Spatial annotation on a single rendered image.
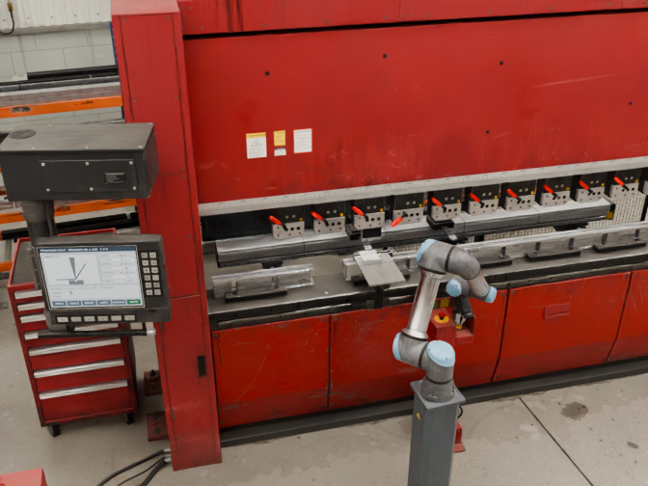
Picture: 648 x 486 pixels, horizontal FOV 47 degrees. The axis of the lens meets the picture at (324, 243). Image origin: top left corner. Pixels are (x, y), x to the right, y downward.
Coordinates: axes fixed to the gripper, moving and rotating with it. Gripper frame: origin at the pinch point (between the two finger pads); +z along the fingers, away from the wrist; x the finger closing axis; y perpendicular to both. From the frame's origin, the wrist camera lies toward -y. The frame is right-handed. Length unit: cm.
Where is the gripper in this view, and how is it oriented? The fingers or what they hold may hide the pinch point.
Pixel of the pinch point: (459, 324)
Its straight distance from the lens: 380.3
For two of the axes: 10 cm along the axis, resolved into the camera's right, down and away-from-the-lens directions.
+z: -0.2, 8.3, 5.6
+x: -9.7, 1.2, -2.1
